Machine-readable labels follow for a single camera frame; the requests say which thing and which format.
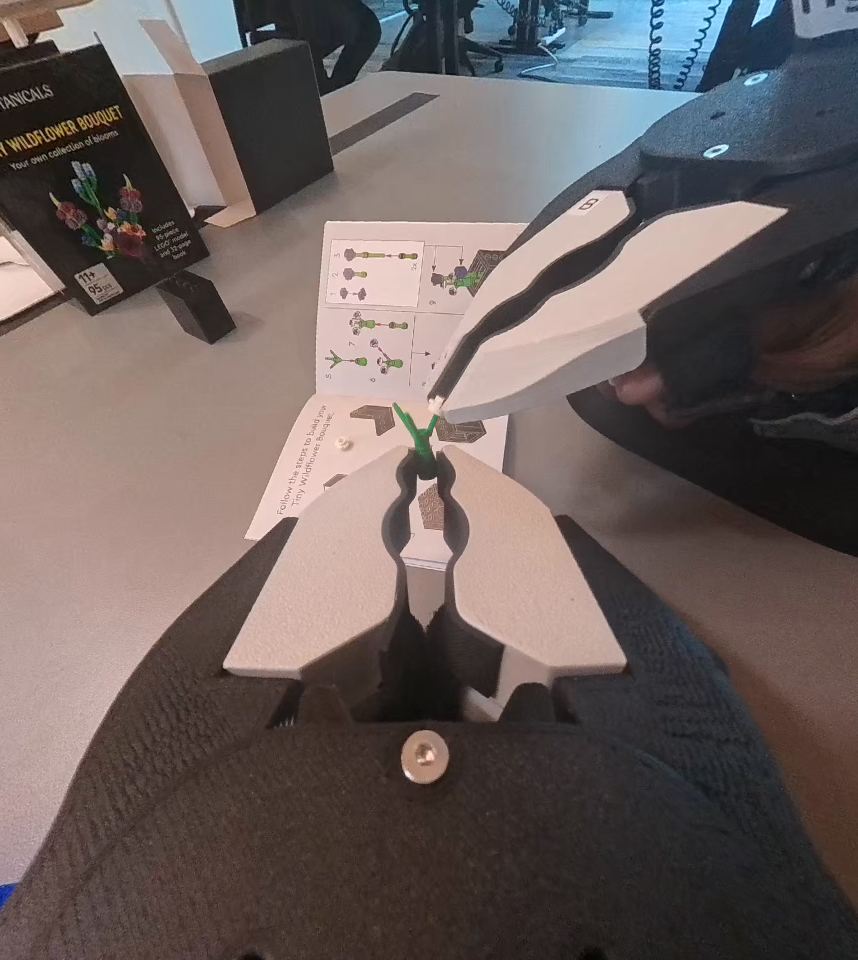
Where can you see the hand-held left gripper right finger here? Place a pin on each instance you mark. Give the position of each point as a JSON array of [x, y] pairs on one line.
[[530, 592]]

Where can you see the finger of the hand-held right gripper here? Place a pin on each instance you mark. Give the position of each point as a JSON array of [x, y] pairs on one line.
[[586, 337], [541, 266]]

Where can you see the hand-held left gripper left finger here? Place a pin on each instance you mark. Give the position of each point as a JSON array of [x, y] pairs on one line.
[[324, 600]]

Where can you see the small white lego piece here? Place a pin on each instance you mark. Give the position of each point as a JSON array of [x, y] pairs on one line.
[[436, 403]]

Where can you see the green lego stem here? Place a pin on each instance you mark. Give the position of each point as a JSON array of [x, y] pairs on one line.
[[421, 444]]

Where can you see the lego instruction booklet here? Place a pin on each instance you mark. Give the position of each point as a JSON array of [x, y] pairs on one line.
[[369, 337]]

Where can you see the black lego base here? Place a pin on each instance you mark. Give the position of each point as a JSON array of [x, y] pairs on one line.
[[196, 307]]

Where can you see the black flower lego box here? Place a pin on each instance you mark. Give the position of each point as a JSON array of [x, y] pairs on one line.
[[61, 187]]

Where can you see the person's right hand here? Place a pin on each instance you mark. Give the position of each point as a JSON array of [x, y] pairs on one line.
[[826, 322]]

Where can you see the black office chair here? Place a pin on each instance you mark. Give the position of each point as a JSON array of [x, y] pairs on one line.
[[301, 34], [451, 37]]

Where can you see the plain black box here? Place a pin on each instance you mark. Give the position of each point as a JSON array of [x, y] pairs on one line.
[[271, 124]]

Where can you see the white cardboard insert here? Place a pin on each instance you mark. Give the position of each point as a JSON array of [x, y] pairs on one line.
[[189, 135]]

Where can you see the wooden board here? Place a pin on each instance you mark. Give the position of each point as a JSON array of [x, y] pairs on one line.
[[39, 19]]

